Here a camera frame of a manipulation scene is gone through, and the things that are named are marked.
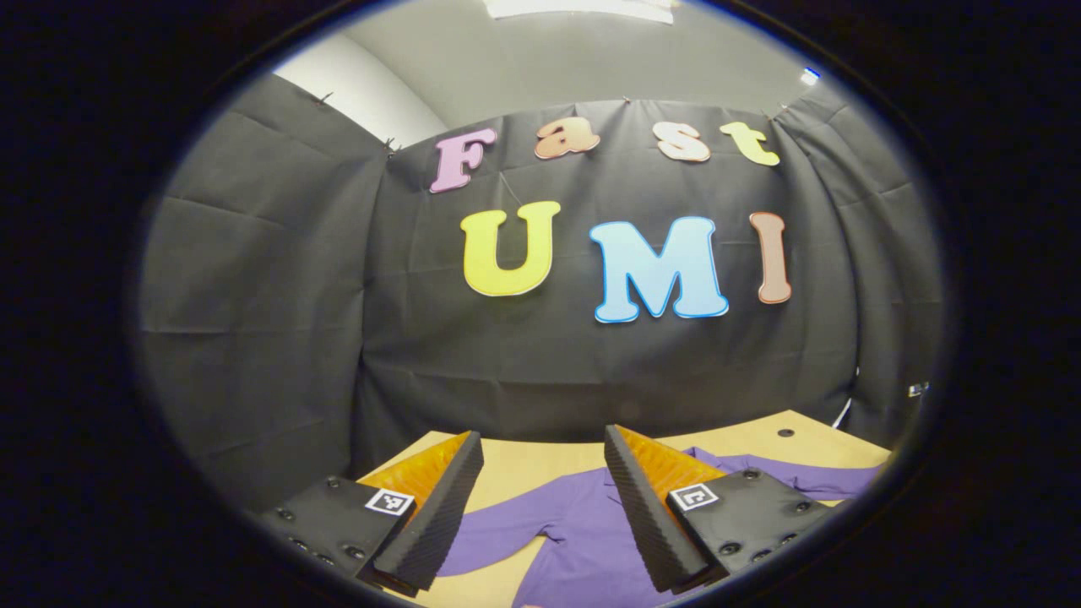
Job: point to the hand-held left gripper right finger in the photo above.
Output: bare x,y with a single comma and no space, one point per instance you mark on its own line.
646,523

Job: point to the black backdrop cloth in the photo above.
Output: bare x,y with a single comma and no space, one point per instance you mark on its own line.
524,363

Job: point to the purple shirt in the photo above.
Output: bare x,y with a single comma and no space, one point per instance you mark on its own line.
574,540

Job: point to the ceiling light panel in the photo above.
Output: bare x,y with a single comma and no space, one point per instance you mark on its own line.
583,8

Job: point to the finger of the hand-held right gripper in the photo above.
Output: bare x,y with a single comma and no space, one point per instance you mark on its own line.
919,389

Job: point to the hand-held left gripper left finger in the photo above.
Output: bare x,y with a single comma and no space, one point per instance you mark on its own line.
439,515

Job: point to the small ceiling light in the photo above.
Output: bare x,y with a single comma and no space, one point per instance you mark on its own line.
810,76

